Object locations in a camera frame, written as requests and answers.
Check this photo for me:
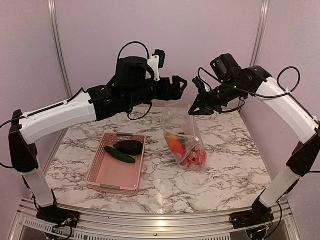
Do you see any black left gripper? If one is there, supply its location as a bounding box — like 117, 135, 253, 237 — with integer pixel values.
126, 75, 188, 109

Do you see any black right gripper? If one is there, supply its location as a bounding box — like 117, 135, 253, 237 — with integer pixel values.
188, 77, 246, 115

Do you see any clear zip top bag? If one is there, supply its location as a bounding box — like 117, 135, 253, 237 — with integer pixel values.
160, 101, 207, 173

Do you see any red orange toy mango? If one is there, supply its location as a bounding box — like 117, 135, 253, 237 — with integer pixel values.
165, 132, 185, 157

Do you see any red lychee fruit bunch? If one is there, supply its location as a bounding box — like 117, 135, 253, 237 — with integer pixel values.
179, 150, 197, 167

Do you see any green toy cucumber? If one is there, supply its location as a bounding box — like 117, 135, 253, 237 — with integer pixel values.
104, 146, 136, 164

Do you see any pink perforated plastic basket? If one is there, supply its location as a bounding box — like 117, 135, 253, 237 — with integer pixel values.
86, 132, 146, 196

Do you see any green toy avocado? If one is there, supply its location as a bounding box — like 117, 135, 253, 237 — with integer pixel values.
177, 133, 192, 147

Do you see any red toy tomato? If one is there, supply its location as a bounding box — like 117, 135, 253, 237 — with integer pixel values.
194, 150, 207, 166

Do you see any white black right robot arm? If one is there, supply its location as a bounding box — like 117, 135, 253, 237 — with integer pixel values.
189, 53, 320, 224

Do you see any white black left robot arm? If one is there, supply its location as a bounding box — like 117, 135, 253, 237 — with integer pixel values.
8, 55, 188, 223

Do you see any dark purple toy eggplant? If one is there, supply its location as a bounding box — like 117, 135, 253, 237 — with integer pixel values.
113, 140, 144, 156

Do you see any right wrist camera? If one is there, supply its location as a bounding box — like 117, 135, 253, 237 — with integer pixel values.
192, 76, 212, 93

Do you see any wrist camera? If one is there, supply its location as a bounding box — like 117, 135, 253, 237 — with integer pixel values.
192, 76, 212, 93
146, 49, 166, 82

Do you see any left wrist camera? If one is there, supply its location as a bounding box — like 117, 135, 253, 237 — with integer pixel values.
146, 49, 166, 82

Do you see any right aluminium corner post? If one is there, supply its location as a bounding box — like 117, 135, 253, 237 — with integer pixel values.
243, 0, 271, 67

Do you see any aluminium corner post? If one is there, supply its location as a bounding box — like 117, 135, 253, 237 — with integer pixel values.
47, 0, 73, 97
243, 0, 271, 67

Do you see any left aluminium corner post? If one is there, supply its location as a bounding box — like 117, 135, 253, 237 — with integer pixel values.
47, 0, 73, 97

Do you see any aluminium front frame rail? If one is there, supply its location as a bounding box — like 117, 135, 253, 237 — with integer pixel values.
9, 197, 301, 240

